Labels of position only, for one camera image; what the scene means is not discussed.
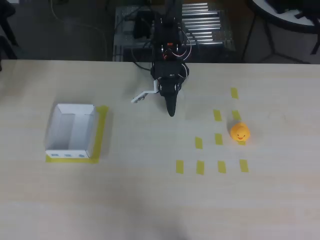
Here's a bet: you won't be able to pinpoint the yellow rubber duck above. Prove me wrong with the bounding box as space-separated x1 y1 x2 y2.
229 121 252 144

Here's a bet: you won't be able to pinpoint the white open cardboard box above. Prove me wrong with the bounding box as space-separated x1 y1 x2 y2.
44 103 98 160

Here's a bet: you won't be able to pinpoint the metal roller rack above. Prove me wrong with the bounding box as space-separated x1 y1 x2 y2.
112 2 237 63

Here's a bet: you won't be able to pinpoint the long yellow tape strip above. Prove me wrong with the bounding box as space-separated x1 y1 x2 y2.
90 105 110 165
45 154 100 165

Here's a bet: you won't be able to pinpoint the round white table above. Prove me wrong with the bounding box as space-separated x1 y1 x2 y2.
246 0 320 35

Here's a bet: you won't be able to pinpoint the black items on round table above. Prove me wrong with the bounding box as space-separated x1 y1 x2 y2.
264 0 320 20

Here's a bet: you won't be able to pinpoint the black chair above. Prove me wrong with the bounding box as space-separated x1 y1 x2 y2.
0 0 20 73

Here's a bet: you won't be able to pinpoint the white gripper camera mount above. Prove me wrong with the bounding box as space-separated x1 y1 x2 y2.
131 79 161 105

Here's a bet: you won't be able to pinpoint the black power cable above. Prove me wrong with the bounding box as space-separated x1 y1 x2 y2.
131 59 154 71

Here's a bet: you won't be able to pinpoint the black table leg frame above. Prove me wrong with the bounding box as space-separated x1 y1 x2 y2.
241 9 320 65

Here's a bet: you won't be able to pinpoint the pale cable on floor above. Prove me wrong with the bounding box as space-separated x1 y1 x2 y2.
50 0 109 61

